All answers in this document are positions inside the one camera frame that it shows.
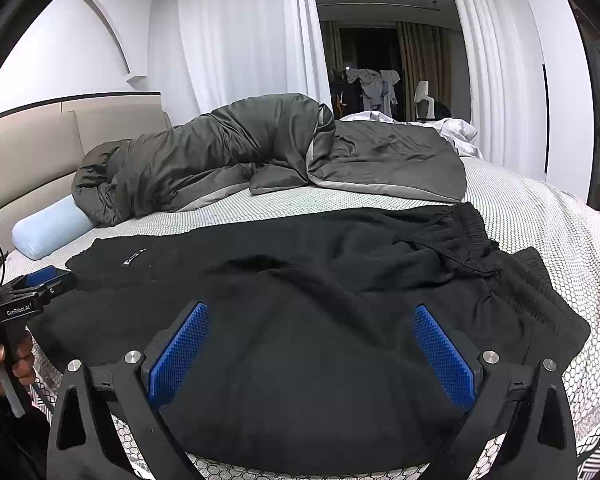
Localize light blue bolster pillow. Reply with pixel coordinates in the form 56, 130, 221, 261
12, 195, 94, 260

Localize white chair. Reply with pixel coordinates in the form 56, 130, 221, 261
414, 80, 436, 122

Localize black pants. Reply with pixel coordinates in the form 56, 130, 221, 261
30, 203, 590, 474

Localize dark grey duvet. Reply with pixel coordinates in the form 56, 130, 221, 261
71, 93, 467, 226

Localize white sheer curtain right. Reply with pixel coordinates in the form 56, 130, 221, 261
454, 0, 547, 181

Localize beige padded headboard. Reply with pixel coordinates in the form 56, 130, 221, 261
0, 92, 171, 252

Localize clothes pile on rack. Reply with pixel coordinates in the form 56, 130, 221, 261
346, 67, 401, 117

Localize white crumpled sheet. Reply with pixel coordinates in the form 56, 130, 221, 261
342, 110, 484, 159

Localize brown curtain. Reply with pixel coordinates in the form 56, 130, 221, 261
396, 22, 452, 120

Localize white honeycomb mattress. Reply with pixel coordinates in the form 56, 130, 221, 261
6, 157, 600, 479

